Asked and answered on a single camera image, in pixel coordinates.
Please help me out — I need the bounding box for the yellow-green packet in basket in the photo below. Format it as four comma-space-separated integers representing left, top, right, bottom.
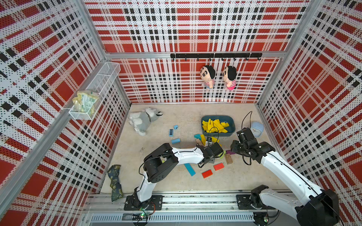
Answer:
72, 90, 99, 115

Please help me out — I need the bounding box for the red block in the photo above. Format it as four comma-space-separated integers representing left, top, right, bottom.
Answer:
214, 163, 224, 171
202, 170, 213, 179

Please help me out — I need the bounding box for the dark teal plastic bin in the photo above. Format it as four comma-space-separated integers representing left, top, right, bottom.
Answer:
201, 115, 236, 137

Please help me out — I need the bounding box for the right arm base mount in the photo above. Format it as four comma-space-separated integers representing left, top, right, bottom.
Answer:
236, 194, 275, 211

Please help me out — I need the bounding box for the red block right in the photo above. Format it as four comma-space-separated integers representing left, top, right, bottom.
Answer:
214, 163, 224, 171

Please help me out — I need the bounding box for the camouflage cloth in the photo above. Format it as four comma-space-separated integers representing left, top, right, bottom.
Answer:
107, 164, 123, 202

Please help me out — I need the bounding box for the teal triangular block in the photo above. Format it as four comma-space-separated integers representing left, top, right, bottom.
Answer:
194, 134, 201, 140

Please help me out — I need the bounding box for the white wire wall basket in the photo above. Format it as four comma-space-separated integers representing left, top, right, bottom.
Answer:
69, 62, 120, 121

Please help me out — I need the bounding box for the pink-shirt hanging plush doll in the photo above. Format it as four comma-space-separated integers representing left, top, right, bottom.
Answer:
222, 66, 237, 90

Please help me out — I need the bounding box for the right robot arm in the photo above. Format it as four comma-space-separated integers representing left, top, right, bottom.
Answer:
231, 128, 342, 226

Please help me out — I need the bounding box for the grey plush husky toy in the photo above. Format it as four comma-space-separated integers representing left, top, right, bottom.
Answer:
128, 107, 163, 136

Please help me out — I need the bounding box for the blue-shirt hanging plush doll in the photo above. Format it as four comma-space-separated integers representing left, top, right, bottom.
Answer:
200, 66, 216, 89

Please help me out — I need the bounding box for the purple block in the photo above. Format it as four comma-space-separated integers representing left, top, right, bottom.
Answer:
226, 150, 235, 155

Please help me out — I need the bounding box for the yellow angled block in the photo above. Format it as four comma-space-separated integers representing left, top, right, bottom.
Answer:
201, 134, 206, 146

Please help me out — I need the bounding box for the light blue cylinder block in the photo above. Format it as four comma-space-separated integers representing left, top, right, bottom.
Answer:
171, 138, 181, 144

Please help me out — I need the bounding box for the light blue alarm clock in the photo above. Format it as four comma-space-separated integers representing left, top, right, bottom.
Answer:
250, 121, 264, 137

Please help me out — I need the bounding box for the red block left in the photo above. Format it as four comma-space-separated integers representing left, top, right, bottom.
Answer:
202, 170, 213, 179

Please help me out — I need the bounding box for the black hook rail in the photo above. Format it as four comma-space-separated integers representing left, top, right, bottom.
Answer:
170, 53, 263, 59

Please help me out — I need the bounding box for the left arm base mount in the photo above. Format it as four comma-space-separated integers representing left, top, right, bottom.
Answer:
123, 195, 164, 211

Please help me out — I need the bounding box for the long teal block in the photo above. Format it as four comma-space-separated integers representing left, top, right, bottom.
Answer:
184, 163, 196, 177

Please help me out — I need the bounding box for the brown wooden block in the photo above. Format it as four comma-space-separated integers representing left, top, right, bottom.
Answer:
225, 153, 233, 165

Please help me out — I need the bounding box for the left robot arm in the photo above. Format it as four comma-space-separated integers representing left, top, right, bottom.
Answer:
134, 143, 223, 203

